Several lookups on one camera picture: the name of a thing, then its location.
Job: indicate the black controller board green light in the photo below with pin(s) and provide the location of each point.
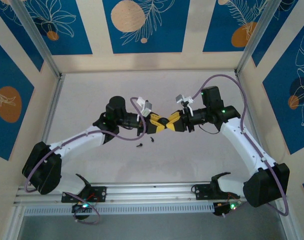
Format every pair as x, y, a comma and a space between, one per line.
82, 205
226, 207

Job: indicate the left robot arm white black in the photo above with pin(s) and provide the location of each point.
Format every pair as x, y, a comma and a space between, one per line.
74, 142

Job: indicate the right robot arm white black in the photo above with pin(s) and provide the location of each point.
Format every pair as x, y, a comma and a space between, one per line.
241, 145

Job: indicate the aluminium table side rail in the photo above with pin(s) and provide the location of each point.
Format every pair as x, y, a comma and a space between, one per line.
252, 120
53, 105

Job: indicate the aluminium frame post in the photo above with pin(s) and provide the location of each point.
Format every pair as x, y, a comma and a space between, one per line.
34, 32
256, 32

